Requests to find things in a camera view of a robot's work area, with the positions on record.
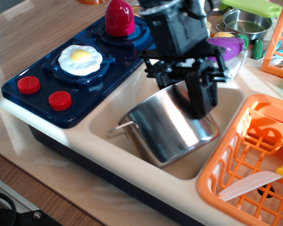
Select magenta toy dome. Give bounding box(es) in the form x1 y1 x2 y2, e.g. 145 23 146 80
105 0 135 37

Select orange basket frame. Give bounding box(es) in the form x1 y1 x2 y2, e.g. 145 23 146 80
260 0 283 80

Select green toy cutting board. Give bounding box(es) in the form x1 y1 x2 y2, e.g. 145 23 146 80
221 0 282 18

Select red stove knob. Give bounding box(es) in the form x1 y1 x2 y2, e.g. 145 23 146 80
17 76 41 95
48 91 73 111

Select orange dish rack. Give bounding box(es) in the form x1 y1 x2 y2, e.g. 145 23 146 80
197 94 283 226

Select stainless steel pot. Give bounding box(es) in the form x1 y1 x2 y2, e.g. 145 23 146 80
107 81 219 168

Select purple toy eggplant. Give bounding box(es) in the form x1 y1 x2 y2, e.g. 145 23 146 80
207 32 250 61

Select light blue toy utensil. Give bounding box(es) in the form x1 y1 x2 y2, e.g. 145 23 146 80
271 49 283 61

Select small steel pan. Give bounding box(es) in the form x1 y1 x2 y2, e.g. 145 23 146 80
216 8 273 43

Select orange toy lid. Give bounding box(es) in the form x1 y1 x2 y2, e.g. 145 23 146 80
78 0 106 5

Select black metal bracket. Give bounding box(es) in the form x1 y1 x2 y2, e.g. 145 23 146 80
15 210 62 226

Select blue toy stove top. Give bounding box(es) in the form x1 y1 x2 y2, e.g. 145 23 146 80
1 16 155 129

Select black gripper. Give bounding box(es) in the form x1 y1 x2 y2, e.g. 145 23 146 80
139 0 229 119

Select white toy faucet base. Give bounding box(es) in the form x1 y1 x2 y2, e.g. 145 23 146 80
224 49 248 82

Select cream toy sink unit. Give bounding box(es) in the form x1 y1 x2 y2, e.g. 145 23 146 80
0 59 283 226

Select red stove knob right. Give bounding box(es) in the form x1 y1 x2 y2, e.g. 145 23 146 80
48 91 73 111

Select green toy cucumber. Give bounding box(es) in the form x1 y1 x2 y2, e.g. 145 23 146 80
251 40 264 60

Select red stove knob left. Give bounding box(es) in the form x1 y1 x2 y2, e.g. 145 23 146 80
17 76 41 95

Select white toy knife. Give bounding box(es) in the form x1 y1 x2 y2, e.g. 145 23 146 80
217 171 283 202

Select toy fried egg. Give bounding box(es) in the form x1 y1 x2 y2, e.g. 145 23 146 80
58 45 103 76

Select black cable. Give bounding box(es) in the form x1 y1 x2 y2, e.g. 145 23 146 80
0 190 17 226

